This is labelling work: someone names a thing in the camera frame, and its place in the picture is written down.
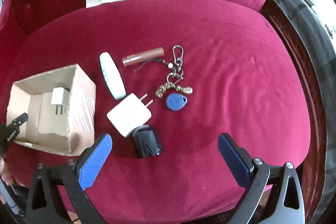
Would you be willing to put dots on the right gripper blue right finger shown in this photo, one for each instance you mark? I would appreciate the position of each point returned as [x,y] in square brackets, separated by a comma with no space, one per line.
[237,159]

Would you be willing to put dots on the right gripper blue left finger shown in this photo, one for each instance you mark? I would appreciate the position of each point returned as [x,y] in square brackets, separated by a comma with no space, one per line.
[92,159]

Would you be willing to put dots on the black tape roll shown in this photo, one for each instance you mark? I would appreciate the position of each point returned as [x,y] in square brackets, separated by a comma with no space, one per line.
[147,141]

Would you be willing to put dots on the cardboard box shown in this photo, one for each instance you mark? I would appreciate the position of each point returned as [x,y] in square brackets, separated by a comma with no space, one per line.
[68,134]

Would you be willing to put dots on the small white plug adapter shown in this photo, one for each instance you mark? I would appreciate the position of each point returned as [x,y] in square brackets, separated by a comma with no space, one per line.
[59,99]

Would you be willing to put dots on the large white charger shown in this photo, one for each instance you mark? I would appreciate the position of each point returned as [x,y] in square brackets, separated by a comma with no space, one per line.
[129,114]

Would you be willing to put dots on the metal keychain with charms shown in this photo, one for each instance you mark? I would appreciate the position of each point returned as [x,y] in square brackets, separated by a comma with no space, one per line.
[174,76]

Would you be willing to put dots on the brown lipstick tube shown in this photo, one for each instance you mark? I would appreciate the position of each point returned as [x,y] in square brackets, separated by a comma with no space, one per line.
[140,57]

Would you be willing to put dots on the person's hand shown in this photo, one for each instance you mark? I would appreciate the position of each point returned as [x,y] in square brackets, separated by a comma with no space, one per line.
[6,175]

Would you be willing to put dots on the blue key fob tag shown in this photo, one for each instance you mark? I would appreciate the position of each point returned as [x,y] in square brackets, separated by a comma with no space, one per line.
[176,102]

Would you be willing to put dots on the white oval remote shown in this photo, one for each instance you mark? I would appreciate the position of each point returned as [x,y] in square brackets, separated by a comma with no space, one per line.
[112,76]

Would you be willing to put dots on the red velvet tufted sofa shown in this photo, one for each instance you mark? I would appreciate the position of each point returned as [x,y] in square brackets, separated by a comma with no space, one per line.
[243,79]

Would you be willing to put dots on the grey plaid blanket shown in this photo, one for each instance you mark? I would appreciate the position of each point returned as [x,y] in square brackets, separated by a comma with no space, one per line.
[314,57]

